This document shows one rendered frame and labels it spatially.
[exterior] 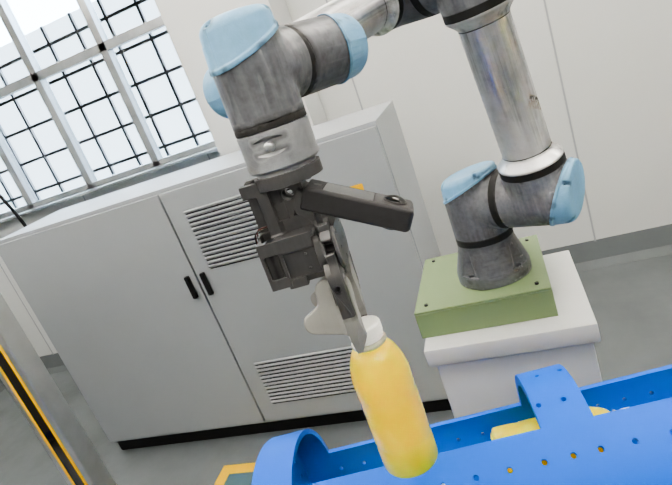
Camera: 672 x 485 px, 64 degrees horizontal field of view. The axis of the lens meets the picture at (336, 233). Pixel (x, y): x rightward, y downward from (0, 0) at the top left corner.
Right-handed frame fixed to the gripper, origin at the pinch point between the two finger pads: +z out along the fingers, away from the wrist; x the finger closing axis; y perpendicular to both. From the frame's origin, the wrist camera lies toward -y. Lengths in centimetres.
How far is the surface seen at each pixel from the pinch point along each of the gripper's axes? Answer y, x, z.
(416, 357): 12, -166, 106
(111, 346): 171, -193, 71
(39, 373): 79, -42, 12
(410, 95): -22, -286, 2
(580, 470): -19.1, 0.0, 25.0
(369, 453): 10.8, -23.3, 35.4
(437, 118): -33, -284, 20
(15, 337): 79, -41, 3
